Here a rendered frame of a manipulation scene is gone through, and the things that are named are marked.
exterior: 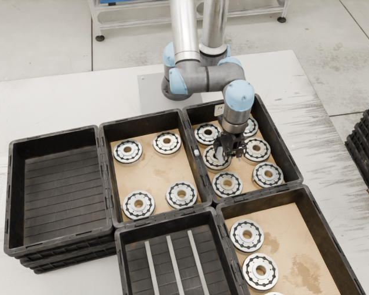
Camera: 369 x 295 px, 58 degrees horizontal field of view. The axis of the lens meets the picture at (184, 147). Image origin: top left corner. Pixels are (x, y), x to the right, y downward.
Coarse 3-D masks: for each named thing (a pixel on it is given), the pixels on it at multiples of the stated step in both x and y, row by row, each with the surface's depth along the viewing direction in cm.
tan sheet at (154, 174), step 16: (112, 144) 123; (144, 144) 123; (144, 160) 119; (160, 160) 119; (176, 160) 119; (128, 176) 115; (144, 176) 115; (160, 176) 115; (176, 176) 115; (192, 176) 115; (128, 192) 112; (160, 192) 112; (160, 208) 108
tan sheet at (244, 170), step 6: (192, 126) 128; (258, 132) 126; (270, 156) 120; (234, 162) 119; (240, 162) 119; (246, 162) 119; (270, 162) 119; (234, 168) 117; (240, 168) 117; (246, 168) 117; (252, 168) 117; (210, 174) 116; (240, 174) 116; (246, 174) 116; (246, 180) 114; (228, 186) 113; (246, 186) 113; (252, 186) 113
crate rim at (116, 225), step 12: (120, 120) 117; (132, 120) 117; (180, 120) 117; (192, 144) 111; (108, 168) 106; (108, 180) 103; (204, 180) 103; (108, 192) 101; (204, 192) 101; (204, 204) 98; (156, 216) 96
